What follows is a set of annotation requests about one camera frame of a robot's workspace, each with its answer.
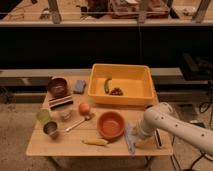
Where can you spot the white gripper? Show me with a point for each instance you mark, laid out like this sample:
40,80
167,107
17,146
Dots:
140,138

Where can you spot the blue grey towel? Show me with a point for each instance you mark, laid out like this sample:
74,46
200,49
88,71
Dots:
130,139

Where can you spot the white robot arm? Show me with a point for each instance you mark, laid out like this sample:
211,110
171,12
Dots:
159,116

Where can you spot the white small cup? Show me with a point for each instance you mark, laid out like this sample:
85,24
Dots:
65,114

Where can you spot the small metal cup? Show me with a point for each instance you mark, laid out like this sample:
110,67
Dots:
51,129

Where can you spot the green plastic cup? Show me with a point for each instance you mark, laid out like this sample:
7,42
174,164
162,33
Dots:
43,116

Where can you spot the orange bowl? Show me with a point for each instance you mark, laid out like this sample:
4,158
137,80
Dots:
110,125

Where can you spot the purple grapes toy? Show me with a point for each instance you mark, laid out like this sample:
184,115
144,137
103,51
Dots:
116,91

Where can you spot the metal spoon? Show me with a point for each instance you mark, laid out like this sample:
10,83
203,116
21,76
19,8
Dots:
86,118

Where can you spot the yellow plastic bin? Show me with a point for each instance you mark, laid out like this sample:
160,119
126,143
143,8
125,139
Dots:
121,84

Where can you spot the orange fruit toy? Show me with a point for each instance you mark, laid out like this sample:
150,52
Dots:
84,109

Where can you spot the wooden folding table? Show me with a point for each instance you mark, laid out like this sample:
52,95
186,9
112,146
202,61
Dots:
71,144

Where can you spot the blue sponge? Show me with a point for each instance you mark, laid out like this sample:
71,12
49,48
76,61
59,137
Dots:
79,87

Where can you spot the striped box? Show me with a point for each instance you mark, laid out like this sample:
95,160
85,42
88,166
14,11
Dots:
54,103

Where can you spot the dark red bowl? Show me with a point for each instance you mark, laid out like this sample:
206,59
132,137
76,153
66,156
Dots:
57,87

